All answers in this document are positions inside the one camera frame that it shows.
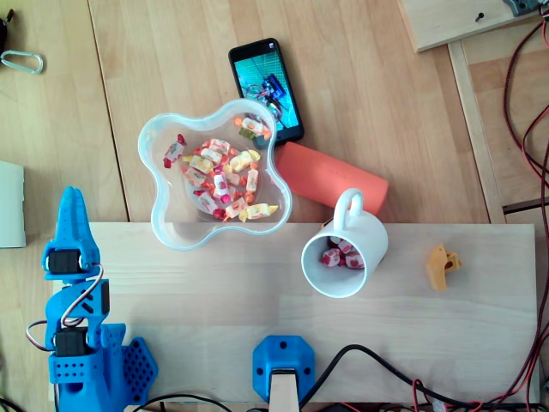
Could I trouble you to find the white box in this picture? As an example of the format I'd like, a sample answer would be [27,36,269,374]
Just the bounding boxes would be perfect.
[0,161,27,249]

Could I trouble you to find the translucent wavy plastic bowl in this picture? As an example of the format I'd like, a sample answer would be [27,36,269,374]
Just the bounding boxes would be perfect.
[136,98,295,252]

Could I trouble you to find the yellow wrapped candy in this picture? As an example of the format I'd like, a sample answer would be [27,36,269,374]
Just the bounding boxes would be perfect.
[238,203,280,223]
[182,154,220,173]
[229,149,262,173]

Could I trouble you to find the silver carabiner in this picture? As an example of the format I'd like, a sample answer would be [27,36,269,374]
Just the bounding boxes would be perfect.
[0,50,45,75]

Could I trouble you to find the black object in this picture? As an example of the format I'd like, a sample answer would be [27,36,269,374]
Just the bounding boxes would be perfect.
[0,8,15,49]

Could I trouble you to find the orange cylindrical case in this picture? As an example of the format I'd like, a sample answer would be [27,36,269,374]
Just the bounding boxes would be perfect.
[274,141,390,215]

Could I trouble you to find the black smartphone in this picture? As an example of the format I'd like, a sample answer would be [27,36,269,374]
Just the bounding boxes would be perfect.
[227,37,305,145]

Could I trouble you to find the wooden stick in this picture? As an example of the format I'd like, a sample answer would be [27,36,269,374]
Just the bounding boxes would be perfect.
[268,369,300,412]

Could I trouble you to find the white ceramic mug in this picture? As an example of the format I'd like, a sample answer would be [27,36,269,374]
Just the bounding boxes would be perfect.
[300,187,389,300]

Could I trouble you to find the light wooden board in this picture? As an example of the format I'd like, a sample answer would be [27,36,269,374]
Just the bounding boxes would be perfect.
[51,221,540,404]

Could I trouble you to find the yellow 3D-printed part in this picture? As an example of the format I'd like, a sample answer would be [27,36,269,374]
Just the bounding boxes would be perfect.
[427,243,463,292]

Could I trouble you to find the small wooden panel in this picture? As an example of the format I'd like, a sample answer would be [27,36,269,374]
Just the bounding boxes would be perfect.
[396,0,546,54]

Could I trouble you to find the grey plastic part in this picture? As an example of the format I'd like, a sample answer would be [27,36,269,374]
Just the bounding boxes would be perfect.
[504,0,540,17]

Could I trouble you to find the thin black cable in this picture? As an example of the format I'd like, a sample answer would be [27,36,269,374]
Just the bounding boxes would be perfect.
[124,393,235,412]

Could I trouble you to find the blue 3D-printed mount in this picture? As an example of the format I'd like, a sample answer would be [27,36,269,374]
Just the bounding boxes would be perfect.
[251,335,317,404]

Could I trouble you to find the thick black cable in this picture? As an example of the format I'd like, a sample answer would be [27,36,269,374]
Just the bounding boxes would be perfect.
[298,344,549,409]

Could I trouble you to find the thin red wire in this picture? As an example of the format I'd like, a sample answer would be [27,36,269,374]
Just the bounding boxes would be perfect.
[411,378,484,409]

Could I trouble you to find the wooden rail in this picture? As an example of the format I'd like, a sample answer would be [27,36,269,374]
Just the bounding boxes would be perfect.
[448,38,508,224]

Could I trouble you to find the red black braided cable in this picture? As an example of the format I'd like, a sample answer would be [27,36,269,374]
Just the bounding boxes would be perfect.
[492,19,549,407]
[521,106,549,177]

